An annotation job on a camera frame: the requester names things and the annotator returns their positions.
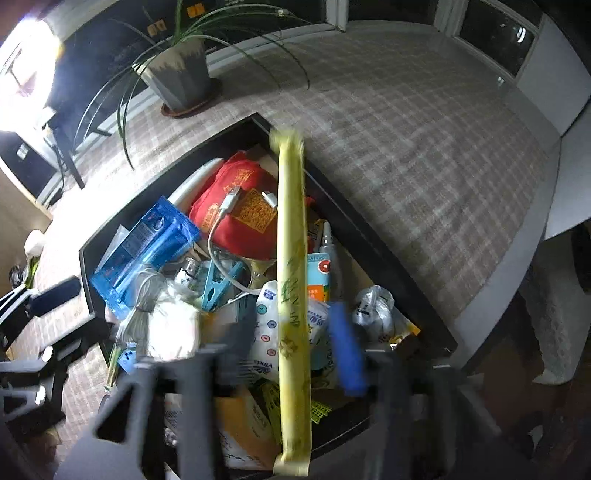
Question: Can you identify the orange and teal box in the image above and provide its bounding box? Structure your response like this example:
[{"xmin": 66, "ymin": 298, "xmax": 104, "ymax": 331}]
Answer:
[{"xmin": 307, "ymin": 252, "xmax": 334, "ymax": 302}]

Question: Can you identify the long yellow packet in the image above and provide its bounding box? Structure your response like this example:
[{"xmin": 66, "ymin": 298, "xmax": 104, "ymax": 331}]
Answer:
[{"xmin": 269, "ymin": 128, "xmax": 315, "ymax": 476}]

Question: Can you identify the brown plant saucer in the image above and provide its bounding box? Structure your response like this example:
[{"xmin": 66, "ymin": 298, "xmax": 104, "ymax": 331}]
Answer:
[{"xmin": 160, "ymin": 78, "xmax": 223, "ymax": 119}]

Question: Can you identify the bright ring light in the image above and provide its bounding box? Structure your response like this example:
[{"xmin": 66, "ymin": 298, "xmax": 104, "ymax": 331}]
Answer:
[{"xmin": 0, "ymin": 9, "xmax": 64, "ymax": 134}]

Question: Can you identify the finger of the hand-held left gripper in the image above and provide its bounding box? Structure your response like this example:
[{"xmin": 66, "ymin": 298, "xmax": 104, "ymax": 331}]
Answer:
[
  {"xmin": 0, "ymin": 275, "xmax": 82, "ymax": 343},
  {"xmin": 0, "ymin": 320, "xmax": 112, "ymax": 439}
]

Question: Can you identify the yellow-green plastic comb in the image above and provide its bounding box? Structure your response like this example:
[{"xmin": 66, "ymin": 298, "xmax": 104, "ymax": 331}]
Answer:
[{"xmin": 261, "ymin": 382, "xmax": 334, "ymax": 426}]

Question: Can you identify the black light stand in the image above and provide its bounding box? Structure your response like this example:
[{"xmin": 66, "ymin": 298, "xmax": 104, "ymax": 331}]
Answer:
[{"xmin": 44, "ymin": 106, "xmax": 88, "ymax": 191}]

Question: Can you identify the blue plastic packet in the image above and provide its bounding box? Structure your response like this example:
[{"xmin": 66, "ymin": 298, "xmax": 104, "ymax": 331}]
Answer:
[{"xmin": 90, "ymin": 196, "xmax": 200, "ymax": 319}]

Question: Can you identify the potted plant in grey pot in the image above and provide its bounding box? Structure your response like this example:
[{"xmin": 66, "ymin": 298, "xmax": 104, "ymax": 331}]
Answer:
[{"xmin": 76, "ymin": 0, "xmax": 311, "ymax": 171}]

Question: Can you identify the teal clothes peg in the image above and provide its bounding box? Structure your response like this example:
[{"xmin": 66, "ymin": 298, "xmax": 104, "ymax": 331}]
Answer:
[{"xmin": 202, "ymin": 260, "xmax": 244, "ymax": 311}]

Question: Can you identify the dark brown small box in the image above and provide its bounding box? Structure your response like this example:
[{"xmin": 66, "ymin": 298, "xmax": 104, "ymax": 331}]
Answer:
[{"xmin": 388, "ymin": 323, "xmax": 422, "ymax": 363}]

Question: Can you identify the tan paper envelope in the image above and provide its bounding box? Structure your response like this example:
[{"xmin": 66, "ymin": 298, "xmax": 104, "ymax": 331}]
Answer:
[{"xmin": 215, "ymin": 387, "xmax": 281, "ymax": 469}]

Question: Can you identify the red fabric pouch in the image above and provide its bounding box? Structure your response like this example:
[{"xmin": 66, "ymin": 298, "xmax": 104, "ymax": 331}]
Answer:
[{"xmin": 188, "ymin": 151, "xmax": 280, "ymax": 260}]

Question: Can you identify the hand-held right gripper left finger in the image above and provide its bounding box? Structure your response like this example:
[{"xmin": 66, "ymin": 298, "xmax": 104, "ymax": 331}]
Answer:
[{"xmin": 55, "ymin": 314, "xmax": 259, "ymax": 480}]

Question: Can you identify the black drawer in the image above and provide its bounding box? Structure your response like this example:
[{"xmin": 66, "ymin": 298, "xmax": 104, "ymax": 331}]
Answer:
[{"xmin": 79, "ymin": 113, "xmax": 458, "ymax": 468}]

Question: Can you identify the bundled white cable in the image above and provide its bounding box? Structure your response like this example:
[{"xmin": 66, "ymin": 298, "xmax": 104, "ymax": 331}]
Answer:
[{"xmin": 121, "ymin": 267, "xmax": 164, "ymax": 344}]

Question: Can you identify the silver plastic bag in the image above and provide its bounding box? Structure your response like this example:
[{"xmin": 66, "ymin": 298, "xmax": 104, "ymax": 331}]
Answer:
[{"xmin": 352, "ymin": 285, "xmax": 397, "ymax": 343}]

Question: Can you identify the clear spray bottle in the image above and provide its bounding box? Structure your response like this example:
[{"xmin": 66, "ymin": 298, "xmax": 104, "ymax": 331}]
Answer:
[{"xmin": 320, "ymin": 222, "xmax": 345, "ymax": 298}]

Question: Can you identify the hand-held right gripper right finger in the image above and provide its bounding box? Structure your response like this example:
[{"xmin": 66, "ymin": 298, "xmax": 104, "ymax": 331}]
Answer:
[{"xmin": 327, "ymin": 300, "xmax": 509, "ymax": 480}]

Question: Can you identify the crumpled white plastic bag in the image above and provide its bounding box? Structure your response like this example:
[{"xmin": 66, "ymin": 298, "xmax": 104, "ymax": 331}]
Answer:
[{"xmin": 145, "ymin": 288, "xmax": 205, "ymax": 363}]

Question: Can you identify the white lace cloth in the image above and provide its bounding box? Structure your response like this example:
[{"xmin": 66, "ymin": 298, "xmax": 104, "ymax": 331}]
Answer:
[{"xmin": 521, "ymin": 239, "xmax": 591, "ymax": 385}]

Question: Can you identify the white curved plastic piece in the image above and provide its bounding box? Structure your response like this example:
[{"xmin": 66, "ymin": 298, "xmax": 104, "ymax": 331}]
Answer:
[{"xmin": 167, "ymin": 157, "xmax": 225, "ymax": 209}]

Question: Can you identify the white dotted tissue packet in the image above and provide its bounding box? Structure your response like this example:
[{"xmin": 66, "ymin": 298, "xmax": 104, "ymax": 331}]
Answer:
[{"xmin": 249, "ymin": 280, "xmax": 334, "ymax": 386}]

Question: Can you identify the plaid cloth desktop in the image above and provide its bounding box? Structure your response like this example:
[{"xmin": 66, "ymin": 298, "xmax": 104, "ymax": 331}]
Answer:
[{"xmin": 9, "ymin": 21, "xmax": 563, "ymax": 462}]

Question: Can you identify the white USB cable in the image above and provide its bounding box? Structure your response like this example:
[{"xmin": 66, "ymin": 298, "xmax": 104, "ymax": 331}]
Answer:
[{"xmin": 207, "ymin": 186, "xmax": 278, "ymax": 303}]

